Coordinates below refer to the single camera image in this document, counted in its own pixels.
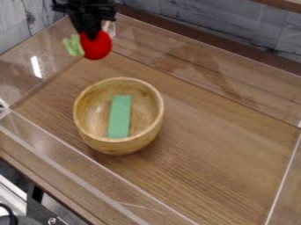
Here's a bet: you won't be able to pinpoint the black metal table leg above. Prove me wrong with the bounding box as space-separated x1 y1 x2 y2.
28 183 45 203

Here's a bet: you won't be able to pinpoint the wooden bowl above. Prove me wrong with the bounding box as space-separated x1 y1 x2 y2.
73 77 165 156

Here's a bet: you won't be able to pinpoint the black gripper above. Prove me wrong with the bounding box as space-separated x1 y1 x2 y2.
53 0 117 40

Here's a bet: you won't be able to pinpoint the red plush fruit green leaves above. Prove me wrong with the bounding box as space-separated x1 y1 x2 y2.
63 31 113 60

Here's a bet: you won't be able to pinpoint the black cable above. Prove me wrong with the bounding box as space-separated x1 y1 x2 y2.
0 202 19 225

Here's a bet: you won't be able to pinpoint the green rectangular block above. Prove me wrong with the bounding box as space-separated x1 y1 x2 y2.
107 95 131 139

